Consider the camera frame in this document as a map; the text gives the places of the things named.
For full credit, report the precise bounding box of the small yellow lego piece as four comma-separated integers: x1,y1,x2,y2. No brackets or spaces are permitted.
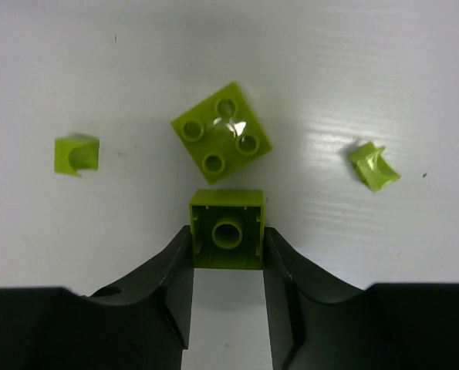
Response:
54,133,100,177

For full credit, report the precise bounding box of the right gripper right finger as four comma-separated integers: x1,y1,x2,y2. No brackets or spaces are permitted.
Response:
263,227,459,369

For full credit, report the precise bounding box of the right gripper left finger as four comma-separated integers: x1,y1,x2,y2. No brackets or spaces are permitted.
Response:
0,227,194,369

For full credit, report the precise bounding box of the tiny yellow lego piece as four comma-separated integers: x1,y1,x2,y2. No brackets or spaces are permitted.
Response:
347,142,401,192

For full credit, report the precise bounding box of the yellow-green lego brick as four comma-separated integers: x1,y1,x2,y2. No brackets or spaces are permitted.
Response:
171,82,272,185
189,189,265,270

